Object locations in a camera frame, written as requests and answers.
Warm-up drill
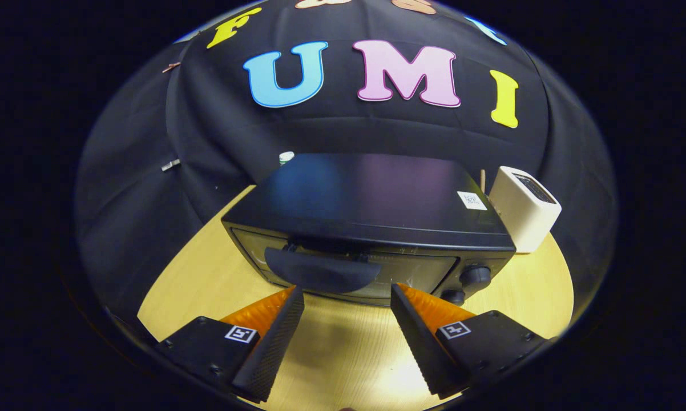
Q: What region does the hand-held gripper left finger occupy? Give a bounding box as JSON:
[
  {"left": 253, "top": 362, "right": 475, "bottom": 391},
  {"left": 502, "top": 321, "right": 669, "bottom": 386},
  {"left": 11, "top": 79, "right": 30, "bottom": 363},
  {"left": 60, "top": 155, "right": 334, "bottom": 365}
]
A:
[{"left": 155, "top": 287, "right": 305, "bottom": 404}]

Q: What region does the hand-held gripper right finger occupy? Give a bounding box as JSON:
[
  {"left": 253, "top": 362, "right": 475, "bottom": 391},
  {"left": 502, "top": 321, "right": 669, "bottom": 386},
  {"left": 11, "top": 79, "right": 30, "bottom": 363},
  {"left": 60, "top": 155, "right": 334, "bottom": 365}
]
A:
[{"left": 390, "top": 284, "right": 549, "bottom": 400}]

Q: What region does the black toaster oven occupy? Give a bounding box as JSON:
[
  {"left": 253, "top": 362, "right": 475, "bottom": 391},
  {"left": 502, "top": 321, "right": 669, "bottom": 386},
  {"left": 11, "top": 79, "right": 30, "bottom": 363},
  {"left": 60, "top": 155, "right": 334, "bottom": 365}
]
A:
[{"left": 221, "top": 152, "right": 516, "bottom": 308}]

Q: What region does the white bread toaster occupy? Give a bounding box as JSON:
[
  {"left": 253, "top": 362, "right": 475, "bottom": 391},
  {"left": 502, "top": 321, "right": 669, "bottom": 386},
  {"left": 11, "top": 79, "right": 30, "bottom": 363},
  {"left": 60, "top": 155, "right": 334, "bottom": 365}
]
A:
[{"left": 487, "top": 166, "right": 562, "bottom": 253}]

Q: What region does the black backdrop cloth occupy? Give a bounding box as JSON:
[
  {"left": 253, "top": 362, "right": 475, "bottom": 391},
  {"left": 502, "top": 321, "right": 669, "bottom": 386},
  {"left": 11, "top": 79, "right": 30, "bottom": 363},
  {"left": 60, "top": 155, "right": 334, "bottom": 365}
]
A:
[{"left": 75, "top": 0, "right": 618, "bottom": 332}]

